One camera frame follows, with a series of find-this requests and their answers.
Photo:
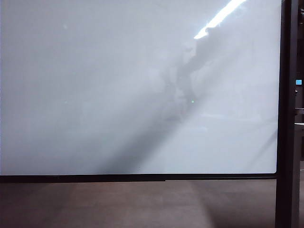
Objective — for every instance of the white table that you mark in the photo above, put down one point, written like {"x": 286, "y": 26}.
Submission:
{"x": 300, "y": 125}

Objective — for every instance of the small blue screen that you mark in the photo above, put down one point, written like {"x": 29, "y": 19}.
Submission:
{"x": 299, "y": 82}

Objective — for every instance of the white glass board black frame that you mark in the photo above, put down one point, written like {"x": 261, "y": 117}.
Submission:
{"x": 95, "y": 95}

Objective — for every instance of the black board stand post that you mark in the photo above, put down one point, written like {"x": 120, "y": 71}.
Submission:
{"x": 286, "y": 118}

